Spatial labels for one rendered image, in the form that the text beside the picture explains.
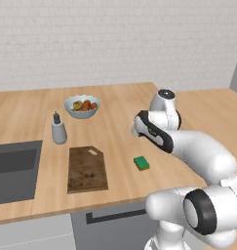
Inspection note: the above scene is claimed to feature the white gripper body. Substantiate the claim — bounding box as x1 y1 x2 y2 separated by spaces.
131 118 143 138

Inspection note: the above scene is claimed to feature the green sponge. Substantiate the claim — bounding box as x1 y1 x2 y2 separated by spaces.
133 155 150 172

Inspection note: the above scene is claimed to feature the white bowl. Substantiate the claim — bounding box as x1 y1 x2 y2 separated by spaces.
62 95 101 120

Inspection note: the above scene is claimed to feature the grey soap dispenser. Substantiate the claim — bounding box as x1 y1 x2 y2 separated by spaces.
51 110 68 146

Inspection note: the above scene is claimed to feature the brown wooden cutting board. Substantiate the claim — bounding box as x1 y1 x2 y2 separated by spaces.
66 146 109 195

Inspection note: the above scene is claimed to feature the light grey drawer front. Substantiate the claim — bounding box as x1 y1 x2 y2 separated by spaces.
0 213 75 249

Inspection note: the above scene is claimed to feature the yellow-green fruit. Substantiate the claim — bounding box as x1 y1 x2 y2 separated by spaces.
72 101 84 111

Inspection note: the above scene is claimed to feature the dark grey sink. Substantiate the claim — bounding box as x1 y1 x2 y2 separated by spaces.
0 140 44 206

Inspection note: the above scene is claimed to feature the black dishwasher handle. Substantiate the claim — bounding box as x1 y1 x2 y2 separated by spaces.
85 208 148 226

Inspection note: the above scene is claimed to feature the grey dishwasher front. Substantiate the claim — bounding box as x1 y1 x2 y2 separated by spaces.
70 199 163 250

